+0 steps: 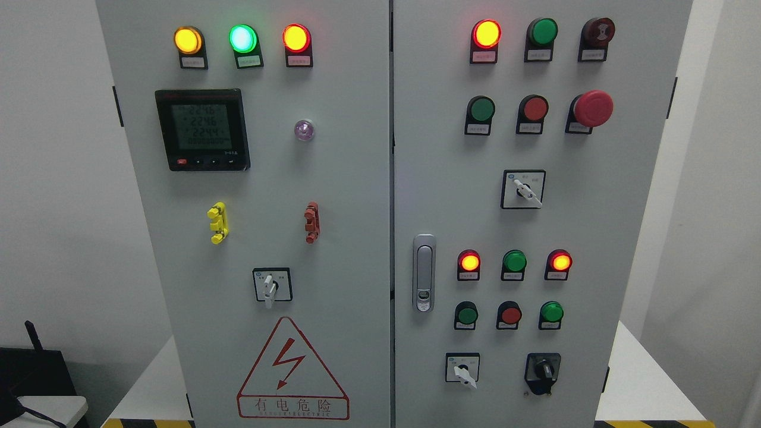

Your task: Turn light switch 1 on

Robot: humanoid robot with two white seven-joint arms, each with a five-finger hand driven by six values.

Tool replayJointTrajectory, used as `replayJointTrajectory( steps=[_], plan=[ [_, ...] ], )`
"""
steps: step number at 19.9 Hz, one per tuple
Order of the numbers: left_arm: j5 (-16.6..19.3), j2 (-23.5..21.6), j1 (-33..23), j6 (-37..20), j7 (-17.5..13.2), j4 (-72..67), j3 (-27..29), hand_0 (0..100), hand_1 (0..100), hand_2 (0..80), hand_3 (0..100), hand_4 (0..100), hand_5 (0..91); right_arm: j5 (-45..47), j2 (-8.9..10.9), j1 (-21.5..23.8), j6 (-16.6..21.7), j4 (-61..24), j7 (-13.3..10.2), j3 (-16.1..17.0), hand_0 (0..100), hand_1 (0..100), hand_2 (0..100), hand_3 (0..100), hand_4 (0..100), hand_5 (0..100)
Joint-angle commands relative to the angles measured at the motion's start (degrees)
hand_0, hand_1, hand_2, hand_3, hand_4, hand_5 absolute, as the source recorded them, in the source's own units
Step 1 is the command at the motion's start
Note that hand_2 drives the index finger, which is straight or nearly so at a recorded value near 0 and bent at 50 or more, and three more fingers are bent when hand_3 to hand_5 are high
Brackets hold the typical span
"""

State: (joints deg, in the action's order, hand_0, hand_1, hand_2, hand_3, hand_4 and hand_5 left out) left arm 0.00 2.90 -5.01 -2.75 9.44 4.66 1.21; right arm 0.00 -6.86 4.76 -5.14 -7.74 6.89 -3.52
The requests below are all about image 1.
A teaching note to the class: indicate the white rotary light switch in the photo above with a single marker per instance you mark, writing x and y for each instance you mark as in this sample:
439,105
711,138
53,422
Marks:
272,285

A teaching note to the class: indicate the green lit indicator light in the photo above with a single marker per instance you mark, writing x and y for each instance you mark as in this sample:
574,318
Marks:
245,45

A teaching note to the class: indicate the yellow indicator light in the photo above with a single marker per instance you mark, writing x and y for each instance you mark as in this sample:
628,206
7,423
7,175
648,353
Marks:
191,47

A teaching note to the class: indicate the red terminal connector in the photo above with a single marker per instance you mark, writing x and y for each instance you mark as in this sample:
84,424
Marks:
312,222

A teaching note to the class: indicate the red lit indicator lower left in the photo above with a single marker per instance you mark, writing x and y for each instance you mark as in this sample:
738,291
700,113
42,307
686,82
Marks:
468,265

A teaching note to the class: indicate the small clear light bulb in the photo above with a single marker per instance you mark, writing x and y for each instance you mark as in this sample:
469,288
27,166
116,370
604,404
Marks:
304,130

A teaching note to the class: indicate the green push button lower left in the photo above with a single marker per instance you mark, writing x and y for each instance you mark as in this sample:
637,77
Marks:
465,316

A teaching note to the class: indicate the green push button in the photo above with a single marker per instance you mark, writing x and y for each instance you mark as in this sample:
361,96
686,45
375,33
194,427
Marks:
479,113
551,315
465,316

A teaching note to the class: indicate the green indicator lower middle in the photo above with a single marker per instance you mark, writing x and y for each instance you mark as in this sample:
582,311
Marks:
514,264

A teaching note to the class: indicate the green push button upper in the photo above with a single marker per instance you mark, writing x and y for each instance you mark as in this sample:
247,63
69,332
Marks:
479,113

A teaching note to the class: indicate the grey left cabinet door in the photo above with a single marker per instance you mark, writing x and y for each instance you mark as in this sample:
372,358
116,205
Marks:
342,282

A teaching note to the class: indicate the grey cabinet door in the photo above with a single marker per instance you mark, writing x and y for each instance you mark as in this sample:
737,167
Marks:
342,282
449,185

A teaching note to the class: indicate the yellow terminal connector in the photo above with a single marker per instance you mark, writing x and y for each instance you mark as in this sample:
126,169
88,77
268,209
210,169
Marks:
218,222

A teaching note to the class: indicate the red push button lower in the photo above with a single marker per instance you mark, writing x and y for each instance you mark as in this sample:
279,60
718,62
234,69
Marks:
508,316

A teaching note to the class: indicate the red push button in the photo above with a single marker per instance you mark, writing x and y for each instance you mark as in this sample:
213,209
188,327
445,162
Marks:
508,316
531,114

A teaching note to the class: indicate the grey right cabinet door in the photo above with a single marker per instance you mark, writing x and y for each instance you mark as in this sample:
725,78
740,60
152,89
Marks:
449,185

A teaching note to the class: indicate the red lit indicator lower right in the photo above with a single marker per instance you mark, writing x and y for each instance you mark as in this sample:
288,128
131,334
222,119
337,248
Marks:
558,264

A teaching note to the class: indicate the red push button upper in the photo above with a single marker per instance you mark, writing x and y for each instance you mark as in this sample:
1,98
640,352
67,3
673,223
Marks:
531,114

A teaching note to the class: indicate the red electric hazard warning sticker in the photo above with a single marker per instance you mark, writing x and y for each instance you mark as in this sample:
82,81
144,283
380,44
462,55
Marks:
289,380

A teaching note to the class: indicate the red lit indicator light left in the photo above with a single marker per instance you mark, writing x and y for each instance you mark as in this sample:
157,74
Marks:
297,42

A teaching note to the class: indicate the black digital power meter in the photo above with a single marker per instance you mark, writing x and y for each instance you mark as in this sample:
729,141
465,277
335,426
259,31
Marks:
203,129

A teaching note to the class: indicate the green push button lower right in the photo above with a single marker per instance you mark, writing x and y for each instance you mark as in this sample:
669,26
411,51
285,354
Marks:
551,315

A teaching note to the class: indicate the red lit indicator top right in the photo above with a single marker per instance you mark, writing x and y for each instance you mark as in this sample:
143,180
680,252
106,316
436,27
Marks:
484,41

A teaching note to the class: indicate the red emergency stop mushroom button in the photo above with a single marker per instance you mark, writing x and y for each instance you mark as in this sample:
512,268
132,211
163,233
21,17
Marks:
589,110

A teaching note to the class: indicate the green indicator top right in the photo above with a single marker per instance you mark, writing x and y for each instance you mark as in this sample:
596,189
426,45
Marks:
540,37

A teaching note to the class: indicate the dark red buzzer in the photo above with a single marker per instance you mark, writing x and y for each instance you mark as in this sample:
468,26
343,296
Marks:
595,37

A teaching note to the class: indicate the white table under cabinet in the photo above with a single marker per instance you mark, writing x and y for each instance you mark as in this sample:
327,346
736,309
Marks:
638,393

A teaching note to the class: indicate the black box with antenna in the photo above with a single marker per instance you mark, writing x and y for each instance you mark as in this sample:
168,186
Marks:
32,372

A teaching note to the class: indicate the silver door handle lock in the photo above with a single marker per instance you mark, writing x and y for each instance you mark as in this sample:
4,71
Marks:
424,256

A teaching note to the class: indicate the white rotary switch upper right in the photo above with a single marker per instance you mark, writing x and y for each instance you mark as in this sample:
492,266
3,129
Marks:
523,189

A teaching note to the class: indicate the white rotary switch lower right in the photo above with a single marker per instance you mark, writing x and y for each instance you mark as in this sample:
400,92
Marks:
462,368

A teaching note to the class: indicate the black rotary selector switch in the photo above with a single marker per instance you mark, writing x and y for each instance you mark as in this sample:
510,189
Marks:
541,372

